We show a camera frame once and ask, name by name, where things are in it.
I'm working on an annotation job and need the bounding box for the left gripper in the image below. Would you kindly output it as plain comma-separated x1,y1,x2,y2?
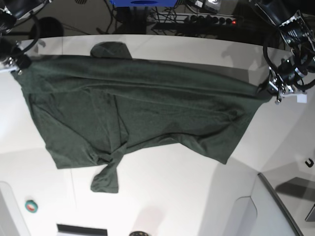
257,71,308,105

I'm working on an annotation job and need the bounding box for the dark green t-shirt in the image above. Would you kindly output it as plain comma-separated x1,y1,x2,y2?
13,43,272,193

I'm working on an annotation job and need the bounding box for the black round dotted object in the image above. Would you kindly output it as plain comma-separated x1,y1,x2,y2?
129,231,149,236

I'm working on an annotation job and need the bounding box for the green red tape roll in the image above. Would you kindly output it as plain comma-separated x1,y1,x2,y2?
25,200,38,213

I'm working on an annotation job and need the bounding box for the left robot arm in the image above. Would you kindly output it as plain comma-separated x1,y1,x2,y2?
250,0,315,104

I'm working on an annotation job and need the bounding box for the black U-shaped clip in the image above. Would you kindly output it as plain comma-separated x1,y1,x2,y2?
305,158,314,168

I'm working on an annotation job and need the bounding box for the white power strip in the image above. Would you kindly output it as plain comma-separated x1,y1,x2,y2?
147,12,238,26

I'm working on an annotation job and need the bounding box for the white tray with black slot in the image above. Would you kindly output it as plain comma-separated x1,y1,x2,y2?
57,224,108,236

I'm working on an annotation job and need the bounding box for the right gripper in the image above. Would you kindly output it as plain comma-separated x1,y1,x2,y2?
0,54,32,75

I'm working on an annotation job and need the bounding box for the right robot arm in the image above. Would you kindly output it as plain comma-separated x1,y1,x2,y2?
0,0,51,75

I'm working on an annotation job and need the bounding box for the blue plastic bin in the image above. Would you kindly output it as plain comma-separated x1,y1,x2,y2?
110,0,177,7

